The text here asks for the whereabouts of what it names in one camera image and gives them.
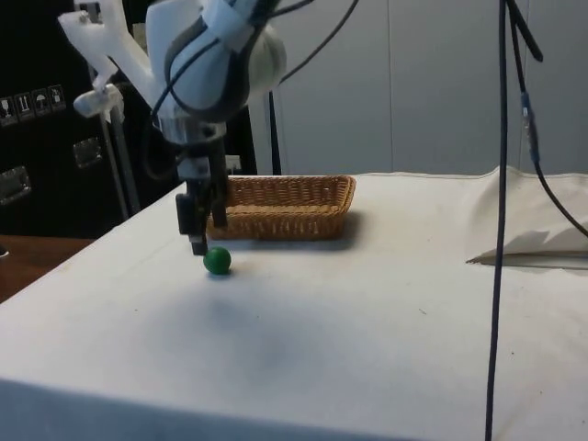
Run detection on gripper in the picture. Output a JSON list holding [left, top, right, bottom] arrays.
[[175, 137, 230, 256]]

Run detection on green ball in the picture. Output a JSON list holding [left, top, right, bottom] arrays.
[[203, 246, 232, 277]]

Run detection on rectangular wicker basket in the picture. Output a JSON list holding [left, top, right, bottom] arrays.
[[206, 175, 357, 243]]

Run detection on black cable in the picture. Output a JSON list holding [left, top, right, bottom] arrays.
[[277, 0, 362, 86], [267, 89, 283, 176], [504, 0, 588, 240], [484, 0, 512, 441]]

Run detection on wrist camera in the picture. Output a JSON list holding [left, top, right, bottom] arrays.
[[73, 85, 124, 119]]

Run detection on white camera bracket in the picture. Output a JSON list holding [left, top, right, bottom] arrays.
[[57, 0, 155, 93]]

